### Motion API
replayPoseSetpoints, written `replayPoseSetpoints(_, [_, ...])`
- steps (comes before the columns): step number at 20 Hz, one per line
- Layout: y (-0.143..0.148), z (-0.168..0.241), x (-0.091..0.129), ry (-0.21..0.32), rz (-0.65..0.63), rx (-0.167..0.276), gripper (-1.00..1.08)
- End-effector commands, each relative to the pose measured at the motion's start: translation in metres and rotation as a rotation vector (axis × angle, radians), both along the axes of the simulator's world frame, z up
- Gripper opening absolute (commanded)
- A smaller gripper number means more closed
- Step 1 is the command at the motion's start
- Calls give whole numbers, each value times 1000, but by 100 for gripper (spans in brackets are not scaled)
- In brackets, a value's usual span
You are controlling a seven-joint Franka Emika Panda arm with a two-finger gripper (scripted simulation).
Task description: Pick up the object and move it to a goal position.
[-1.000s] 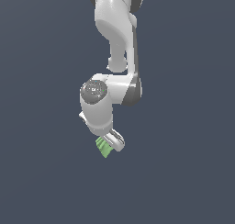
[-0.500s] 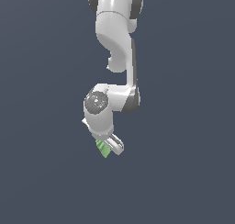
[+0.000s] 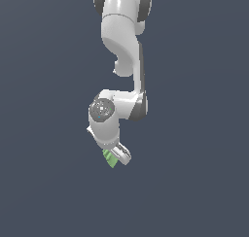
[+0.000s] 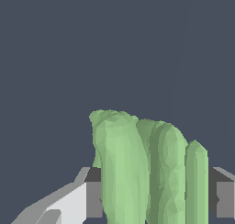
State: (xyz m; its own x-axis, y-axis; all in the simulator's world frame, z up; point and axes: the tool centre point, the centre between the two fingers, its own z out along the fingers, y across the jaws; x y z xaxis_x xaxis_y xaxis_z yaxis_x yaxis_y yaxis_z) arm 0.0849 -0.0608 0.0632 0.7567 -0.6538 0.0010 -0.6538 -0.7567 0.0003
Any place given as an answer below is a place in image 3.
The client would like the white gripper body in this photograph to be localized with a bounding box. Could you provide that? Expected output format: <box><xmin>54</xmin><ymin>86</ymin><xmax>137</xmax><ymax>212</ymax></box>
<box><xmin>86</xmin><ymin>125</ymin><xmax>133</xmax><ymax>166</ymax></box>

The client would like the small green block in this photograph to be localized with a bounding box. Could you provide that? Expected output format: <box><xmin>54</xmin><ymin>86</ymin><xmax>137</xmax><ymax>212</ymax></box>
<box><xmin>102</xmin><ymin>149</ymin><xmax>120</xmax><ymax>169</ymax></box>

